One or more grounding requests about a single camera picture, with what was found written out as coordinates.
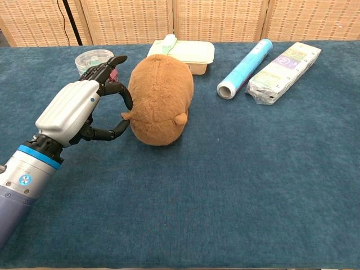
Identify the teal table cloth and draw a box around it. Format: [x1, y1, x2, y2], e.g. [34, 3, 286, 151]
[0, 40, 360, 269]

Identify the brown capybara plush toy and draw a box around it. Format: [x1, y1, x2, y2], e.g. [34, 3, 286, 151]
[121, 53, 195, 146]

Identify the clear jar of binder clips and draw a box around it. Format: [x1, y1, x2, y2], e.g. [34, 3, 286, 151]
[75, 49, 120, 84]

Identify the black cable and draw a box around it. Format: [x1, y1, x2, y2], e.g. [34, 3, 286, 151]
[57, 0, 71, 46]

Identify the plastic wrapped paper pack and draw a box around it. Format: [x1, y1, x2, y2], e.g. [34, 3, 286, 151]
[245, 42, 322, 106]

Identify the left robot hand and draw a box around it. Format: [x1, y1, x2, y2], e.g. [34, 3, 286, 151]
[35, 55, 134, 149]

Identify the woven folding screen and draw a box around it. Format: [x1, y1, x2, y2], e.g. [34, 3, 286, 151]
[0, 0, 360, 47]

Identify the light blue film roll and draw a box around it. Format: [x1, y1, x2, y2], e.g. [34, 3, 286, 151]
[216, 38, 274, 100]

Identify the cream lidded plastic box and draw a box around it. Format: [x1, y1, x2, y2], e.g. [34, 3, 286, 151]
[147, 34, 216, 76]

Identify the black stand pole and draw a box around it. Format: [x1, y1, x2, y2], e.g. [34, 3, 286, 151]
[62, 0, 83, 46]

